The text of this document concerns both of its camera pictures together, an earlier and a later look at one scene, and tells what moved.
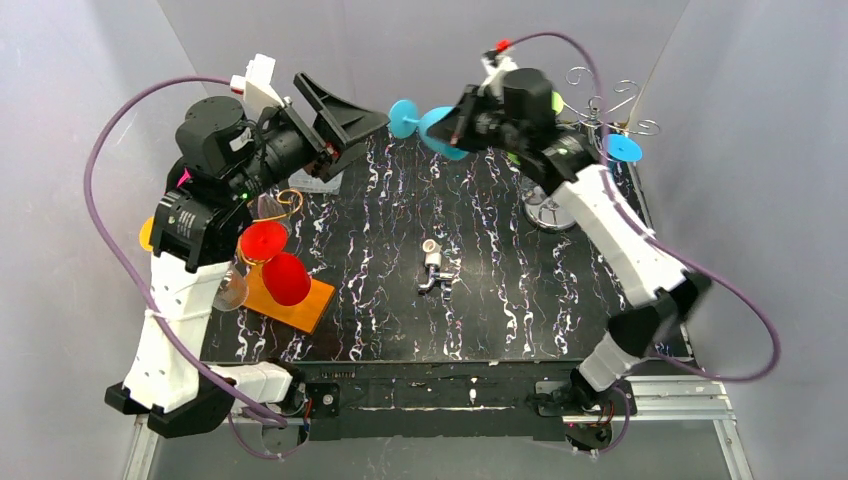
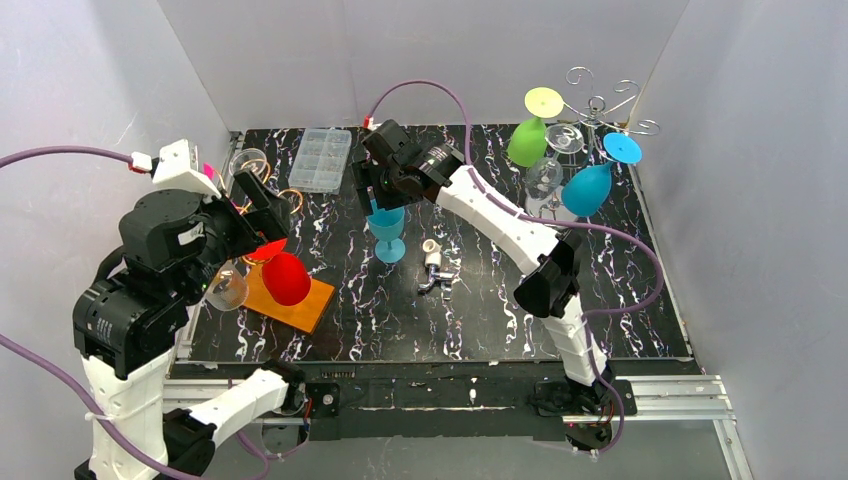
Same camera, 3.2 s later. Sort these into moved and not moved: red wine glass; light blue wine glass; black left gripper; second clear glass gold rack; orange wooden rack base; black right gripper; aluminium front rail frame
Moved: black right gripper; light blue wine glass; black left gripper
Not moved: second clear glass gold rack; red wine glass; orange wooden rack base; aluminium front rail frame
